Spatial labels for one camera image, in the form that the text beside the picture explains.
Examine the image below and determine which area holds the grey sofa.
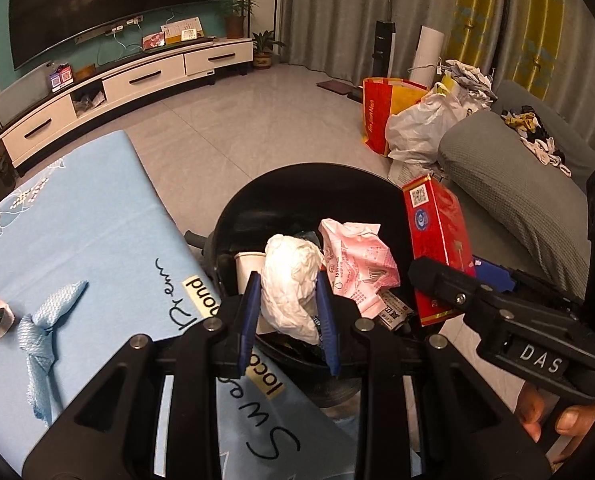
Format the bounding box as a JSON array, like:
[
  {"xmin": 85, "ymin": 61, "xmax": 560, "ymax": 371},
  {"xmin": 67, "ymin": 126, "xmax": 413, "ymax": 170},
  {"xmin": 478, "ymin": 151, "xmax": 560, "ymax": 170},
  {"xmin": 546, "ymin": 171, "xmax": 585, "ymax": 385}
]
[{"xmin": 437, "ymin": 79, "xmax": 595, "ymax": 321}]

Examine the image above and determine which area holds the white desk calendar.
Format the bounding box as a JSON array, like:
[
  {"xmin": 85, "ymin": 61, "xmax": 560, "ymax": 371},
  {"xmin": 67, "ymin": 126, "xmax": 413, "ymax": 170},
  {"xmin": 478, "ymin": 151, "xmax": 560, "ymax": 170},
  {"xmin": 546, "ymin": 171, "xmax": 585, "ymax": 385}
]
[{"xmin": 160, "ymin": 17, "xmax": 203, "ymax": 43}]

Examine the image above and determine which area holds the white plastic bag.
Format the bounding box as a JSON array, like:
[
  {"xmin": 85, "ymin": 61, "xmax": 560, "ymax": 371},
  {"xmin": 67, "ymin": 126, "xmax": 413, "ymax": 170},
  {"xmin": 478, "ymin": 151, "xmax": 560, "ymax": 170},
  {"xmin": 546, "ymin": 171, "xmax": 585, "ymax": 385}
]
[{"xmin": 385, "ymin": 89, "xmax": 465, "ymax": 166}]

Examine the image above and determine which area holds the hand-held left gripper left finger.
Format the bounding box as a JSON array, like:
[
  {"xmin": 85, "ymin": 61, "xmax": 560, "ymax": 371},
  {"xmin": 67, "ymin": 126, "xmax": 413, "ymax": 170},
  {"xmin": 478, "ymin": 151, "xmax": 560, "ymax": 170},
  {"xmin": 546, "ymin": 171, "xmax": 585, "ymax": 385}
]
[{"xmin": 22, "ymin": 271, "xmax": 263, "ymax": 480}]

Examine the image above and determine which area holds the red and yellow shopping bag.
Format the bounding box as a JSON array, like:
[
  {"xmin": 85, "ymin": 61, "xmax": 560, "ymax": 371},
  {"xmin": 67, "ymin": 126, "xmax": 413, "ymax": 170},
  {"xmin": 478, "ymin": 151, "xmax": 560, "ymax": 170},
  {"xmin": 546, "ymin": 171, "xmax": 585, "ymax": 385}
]
[{"xmin": 361, "ymin": 76, "xmax": 428, "ymax": 156}]

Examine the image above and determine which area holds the red cardboard box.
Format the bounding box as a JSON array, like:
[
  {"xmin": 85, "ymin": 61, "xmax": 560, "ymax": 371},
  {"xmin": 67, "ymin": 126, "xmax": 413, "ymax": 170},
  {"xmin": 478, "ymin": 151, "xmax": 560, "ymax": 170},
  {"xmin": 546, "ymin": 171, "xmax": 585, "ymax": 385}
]
[{"xmin": 402, "ymin": 174, "xmax": 478, "ymax": 327}]

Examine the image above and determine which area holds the large black television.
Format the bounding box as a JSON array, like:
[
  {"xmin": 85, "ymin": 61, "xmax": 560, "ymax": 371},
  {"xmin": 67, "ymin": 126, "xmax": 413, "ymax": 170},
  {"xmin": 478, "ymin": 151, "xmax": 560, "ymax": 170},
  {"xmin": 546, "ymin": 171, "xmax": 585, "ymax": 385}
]
[{"xmin": 8, "ymin": 0, "xmax": 221, "ymax": 71}]

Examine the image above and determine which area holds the upright vacuum cleaner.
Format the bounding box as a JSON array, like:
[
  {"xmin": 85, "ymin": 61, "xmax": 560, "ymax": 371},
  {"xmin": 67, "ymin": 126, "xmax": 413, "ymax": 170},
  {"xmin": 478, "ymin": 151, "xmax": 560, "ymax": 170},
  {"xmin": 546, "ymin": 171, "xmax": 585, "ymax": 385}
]
[{"xmin": 370, "ymin": 0, "xmax": 398, "ymax": 65}]

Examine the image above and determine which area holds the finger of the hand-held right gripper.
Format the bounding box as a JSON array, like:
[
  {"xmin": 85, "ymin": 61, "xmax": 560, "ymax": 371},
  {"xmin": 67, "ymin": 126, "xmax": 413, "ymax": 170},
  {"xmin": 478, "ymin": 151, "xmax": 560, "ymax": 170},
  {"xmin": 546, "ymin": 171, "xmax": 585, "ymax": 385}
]
[
  {"xmin": 408, "ymin": 256, "xmax": 509, "ymax": 322},
  {"xmin": 472, "ymin": 256, "xmax": 585, "ymax": 313}
]

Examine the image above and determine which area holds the small potted plant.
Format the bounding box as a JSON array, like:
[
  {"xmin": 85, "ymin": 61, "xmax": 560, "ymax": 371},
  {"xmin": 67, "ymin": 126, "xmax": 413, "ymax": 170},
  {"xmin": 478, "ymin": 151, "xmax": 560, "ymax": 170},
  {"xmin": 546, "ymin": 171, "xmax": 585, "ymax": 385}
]
[{"xmin": 252, "ymin": 30, "xmax": 287, "ymax": 68}]

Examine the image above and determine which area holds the tall potted plant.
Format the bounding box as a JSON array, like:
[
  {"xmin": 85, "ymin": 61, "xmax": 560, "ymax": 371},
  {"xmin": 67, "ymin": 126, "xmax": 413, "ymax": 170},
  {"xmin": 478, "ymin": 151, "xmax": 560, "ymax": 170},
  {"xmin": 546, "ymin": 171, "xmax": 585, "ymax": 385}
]
[{"xmin": 220, "ymin": 0, "xmax": 258, "ymax": 40}]

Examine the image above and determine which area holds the white paper roll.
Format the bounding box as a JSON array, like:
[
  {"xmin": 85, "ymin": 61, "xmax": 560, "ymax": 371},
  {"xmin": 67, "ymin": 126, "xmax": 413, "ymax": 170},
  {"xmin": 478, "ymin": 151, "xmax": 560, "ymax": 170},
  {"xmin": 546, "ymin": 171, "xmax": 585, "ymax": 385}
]
[{"xmin": 408, "ymin": 26, "xmax": 445, "ymax": 86}]

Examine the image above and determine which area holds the light blue cloth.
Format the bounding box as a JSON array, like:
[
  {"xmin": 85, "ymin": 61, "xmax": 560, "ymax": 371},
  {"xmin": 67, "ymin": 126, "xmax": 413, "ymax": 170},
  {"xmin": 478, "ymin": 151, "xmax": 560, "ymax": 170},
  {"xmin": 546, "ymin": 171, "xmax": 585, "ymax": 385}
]
[{"xmin": 18, "ymin": 280, "xmax": 89, "ymax": 421}]

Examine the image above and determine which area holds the black trash bin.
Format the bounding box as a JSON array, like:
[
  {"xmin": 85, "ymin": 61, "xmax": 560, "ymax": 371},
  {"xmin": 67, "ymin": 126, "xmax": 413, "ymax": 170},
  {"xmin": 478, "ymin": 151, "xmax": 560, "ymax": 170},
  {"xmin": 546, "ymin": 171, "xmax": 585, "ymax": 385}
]
[{"xmin": 202, "ymin": 161, "xmax": 458, "ymax": 408}]

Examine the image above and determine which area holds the white television cabinet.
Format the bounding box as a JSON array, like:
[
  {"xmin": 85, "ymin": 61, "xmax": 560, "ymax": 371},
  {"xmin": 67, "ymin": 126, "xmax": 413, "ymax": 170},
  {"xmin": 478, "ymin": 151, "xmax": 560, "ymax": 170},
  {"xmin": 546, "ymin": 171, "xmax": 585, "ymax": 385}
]
[{"xmin": 0, "ymin": 37, "xmax": 256, "ymax": 168}]

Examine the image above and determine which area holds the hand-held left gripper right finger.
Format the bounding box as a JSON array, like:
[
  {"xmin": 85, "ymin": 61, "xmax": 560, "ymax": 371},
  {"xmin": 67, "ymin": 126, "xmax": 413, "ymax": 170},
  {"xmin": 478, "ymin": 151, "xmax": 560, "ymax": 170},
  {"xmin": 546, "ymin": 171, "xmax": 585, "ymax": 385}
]
[{"xmin": 315, "ymin": 270, "xmax": 551, "ymax": 480}]

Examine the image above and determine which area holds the white tissue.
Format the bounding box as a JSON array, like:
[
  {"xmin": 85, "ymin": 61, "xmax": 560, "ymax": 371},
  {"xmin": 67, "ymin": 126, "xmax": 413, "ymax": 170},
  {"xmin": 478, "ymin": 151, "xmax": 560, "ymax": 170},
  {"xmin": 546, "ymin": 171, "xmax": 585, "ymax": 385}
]
[{"xmin": 260, "ymin": 234, "xmax": 325, "ymax": 345}]

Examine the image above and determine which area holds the pile of socks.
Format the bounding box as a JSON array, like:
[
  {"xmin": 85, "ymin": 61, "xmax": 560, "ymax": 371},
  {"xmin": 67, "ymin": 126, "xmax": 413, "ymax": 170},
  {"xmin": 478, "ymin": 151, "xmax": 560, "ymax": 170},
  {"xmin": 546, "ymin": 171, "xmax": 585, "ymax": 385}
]
[{"xmin": 501, "ymin": 105, "xmax": 573, "ymax": 178}]

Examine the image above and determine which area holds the white paper cup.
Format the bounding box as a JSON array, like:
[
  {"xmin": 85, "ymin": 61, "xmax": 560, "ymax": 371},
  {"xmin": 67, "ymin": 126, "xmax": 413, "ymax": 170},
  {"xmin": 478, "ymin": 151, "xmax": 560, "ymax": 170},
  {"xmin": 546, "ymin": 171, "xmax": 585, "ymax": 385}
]
[{"xmin": 234, "ymin": 251, "xmax": 268, "ymax": 296}]

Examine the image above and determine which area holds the person's right hand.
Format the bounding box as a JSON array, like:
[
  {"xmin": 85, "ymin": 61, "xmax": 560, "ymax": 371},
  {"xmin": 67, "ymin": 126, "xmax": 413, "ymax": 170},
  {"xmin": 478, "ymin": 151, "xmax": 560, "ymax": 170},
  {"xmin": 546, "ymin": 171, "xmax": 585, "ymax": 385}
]
[{"xmin": 516, "ymin": 382, "xmax": 595, "ymax": 463}]

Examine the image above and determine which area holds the dark floor mat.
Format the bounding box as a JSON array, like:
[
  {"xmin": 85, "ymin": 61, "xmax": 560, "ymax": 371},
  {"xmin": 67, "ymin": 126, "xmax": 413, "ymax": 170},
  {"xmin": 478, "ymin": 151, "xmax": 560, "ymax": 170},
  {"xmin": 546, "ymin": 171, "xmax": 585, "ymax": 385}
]
[{"xmin": 316, "ymin": 79, "xmax": 363, "ymax": 103}]

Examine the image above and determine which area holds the grey and white clothes pile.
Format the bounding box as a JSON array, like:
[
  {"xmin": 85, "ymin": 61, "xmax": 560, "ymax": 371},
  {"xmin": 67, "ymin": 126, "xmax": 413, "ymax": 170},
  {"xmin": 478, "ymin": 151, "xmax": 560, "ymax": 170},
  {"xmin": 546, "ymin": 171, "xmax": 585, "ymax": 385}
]
[{"xmin": 440, "ymin": 59, "xmax": 495, "ymax": 111}]

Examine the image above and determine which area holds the yellow patterned curtain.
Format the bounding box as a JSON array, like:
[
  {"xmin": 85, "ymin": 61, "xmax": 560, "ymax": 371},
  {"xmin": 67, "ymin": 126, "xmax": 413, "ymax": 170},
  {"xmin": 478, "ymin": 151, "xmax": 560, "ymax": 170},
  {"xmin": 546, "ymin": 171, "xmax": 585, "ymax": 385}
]
[{"xmin": 450, "ymin": 0, "xmax": 578, "ymax": 101}]

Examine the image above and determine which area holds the light blue tablecloth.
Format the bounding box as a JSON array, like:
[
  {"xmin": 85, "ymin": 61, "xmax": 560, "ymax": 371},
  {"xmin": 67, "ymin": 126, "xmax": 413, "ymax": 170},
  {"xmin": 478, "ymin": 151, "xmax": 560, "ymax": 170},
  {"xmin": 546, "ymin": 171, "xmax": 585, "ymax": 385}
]
[{"xmin": 0, "ymin": 130, "xmax": 428, "ymax": 480}]

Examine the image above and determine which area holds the grey curtain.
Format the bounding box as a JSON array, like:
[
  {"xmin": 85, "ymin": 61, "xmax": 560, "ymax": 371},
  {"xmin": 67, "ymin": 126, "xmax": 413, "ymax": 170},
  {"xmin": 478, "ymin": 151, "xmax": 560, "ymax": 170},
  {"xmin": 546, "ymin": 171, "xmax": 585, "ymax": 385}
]
[{"xmin": 278, "ymin": 0, "xmax": 463, "ymax": 68}]

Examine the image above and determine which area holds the pink plastic bag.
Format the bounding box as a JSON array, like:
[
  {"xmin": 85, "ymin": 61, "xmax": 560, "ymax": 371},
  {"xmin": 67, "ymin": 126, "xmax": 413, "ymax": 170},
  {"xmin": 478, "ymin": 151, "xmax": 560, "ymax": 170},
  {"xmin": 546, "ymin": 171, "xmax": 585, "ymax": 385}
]
[{"xmin": 319, "ymin": 218, "xmax": 401, "ymax": 320}]

